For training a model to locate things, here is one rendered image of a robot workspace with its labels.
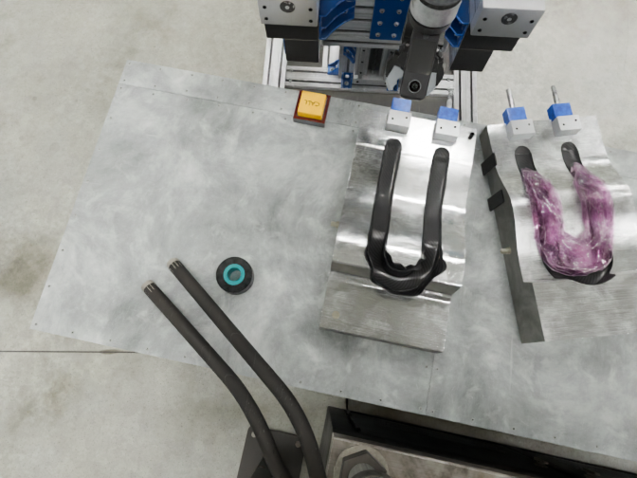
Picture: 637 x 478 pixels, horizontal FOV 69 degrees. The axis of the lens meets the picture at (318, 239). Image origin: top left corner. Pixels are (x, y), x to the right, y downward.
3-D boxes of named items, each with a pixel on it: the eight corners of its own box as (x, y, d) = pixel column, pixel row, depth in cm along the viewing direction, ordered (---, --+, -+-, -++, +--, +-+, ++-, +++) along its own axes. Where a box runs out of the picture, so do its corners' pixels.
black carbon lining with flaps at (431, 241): (383, 140, 105) (389, 119, 96) (453, 154, 104) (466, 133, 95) (355, 288, 96) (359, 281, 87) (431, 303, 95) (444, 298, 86)
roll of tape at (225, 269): (249, 256, 105) (247, 252, 102) (258, 289, 103) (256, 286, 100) (215, 265, 105) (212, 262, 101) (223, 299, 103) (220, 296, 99)
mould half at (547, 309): (479, 136, 113) (495, 112, 102) (583, 126, 114) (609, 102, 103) (520, 343, 100) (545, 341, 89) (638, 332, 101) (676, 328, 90)
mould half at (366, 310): (359, 127, 114) (365, 97, 101) (464, 146, 112) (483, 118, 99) (318, 328, 101) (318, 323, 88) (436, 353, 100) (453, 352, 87)
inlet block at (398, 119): (392, 85, 110) (396, 72, 104) (413, 89, 109) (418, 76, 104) (383, 135, 106) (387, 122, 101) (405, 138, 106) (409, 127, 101)
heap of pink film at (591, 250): (511, 169, 104) (526, 154, 97) (589, 161, 105) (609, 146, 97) (536, 281, 98) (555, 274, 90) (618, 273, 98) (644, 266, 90)
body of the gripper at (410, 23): (441, 39, 87) (460, -11, 75) (434, 78, 84) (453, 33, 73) (400, 32, 87) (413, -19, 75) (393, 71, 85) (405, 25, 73)
